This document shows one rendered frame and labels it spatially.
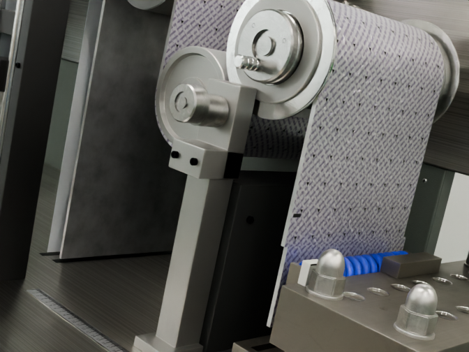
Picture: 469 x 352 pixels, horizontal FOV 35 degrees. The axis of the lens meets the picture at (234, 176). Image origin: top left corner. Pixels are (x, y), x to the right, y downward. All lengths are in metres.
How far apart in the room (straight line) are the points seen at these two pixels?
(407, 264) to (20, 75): 0.50
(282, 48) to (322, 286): 0.24
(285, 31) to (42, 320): 0.42
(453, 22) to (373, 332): 0.52
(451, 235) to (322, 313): 2.97
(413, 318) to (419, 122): 0.31
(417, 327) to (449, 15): 0.51
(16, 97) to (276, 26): 0.33
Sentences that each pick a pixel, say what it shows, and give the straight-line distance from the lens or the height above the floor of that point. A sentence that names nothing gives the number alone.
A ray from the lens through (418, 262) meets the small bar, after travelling 0.88.
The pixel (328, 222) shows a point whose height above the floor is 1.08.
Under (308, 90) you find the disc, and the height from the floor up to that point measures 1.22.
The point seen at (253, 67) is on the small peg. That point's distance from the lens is 0.76.
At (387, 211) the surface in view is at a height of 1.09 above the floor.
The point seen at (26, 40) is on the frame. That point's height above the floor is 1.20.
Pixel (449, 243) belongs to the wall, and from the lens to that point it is 3.66.
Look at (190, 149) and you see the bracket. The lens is 0.76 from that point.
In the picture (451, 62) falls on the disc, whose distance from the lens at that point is 0.96.
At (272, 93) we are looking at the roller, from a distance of 0.77.
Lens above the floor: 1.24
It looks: 10 degrees down
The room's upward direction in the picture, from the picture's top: 12 degrees clockwise
